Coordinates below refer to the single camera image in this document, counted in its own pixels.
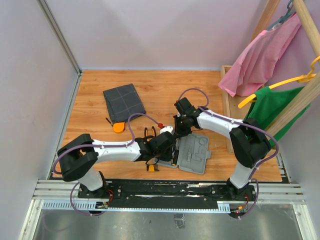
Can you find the orange black pliers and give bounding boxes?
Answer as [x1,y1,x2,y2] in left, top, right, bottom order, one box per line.
[144,126,157,138]

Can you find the grey plastic tool case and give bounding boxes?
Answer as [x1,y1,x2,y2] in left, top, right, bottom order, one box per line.
[153,133,211,175]

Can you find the black yellow slim screwdriver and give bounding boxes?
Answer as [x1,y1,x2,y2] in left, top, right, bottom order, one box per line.
[171,148,179,166]

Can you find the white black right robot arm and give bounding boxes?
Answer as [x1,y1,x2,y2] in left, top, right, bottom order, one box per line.
[174,97,271,200]

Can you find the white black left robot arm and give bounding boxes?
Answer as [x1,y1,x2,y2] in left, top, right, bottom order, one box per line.
[57,131,176,198]

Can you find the orange black hex key set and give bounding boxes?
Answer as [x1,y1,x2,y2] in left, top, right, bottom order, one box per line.
[146,164,159,173]

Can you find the orange tape measure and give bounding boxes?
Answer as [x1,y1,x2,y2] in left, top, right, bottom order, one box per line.
[112,122,126,134]

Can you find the dark grey checked cloth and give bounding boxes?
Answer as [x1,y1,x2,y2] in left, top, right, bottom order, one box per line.
[103,83,146,124]

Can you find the pink shirt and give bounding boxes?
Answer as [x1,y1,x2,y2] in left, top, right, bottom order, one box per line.
[218,13,301,97]

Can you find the green shirt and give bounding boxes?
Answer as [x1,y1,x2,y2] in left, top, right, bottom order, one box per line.
[245,87,303,129]

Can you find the yellow clothes hanger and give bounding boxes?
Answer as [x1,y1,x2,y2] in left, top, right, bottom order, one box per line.
[237,56,320,108]

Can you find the teal clothes hanger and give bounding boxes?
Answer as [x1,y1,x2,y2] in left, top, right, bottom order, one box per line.
[266,0,296,31]

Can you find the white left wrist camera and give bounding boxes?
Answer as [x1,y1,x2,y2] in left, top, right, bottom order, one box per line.
[159,126,175,135]

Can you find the wooden clothes rack frame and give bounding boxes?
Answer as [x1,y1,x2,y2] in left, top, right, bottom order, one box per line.
[220,0,320,154]

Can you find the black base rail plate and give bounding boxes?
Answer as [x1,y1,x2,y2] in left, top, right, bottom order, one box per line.
[77,179,257,209]

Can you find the aluminium frame rail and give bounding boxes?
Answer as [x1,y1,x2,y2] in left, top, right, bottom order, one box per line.
[32,180,306,214]

